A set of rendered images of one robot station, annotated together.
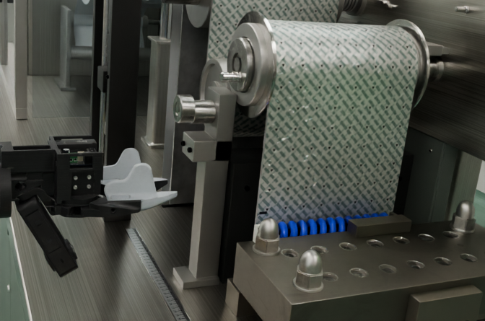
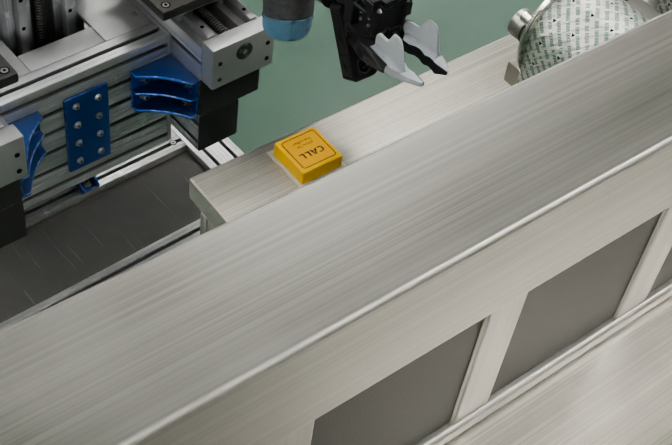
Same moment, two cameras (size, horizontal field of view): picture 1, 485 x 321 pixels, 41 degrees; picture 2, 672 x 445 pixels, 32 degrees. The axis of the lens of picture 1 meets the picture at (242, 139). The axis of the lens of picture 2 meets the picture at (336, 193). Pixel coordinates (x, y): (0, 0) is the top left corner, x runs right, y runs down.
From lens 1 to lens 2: 1.22 m
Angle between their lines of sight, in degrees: 65
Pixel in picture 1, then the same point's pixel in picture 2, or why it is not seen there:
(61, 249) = (346, 58)
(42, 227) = (339, 31)
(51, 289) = (413, 98)
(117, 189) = (381, 43)
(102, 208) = (357, 47)
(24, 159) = not seen: outside the picture
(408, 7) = not seen: outside the picture
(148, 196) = (394, 67)
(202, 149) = (513, 74)
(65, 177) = (349, 4)
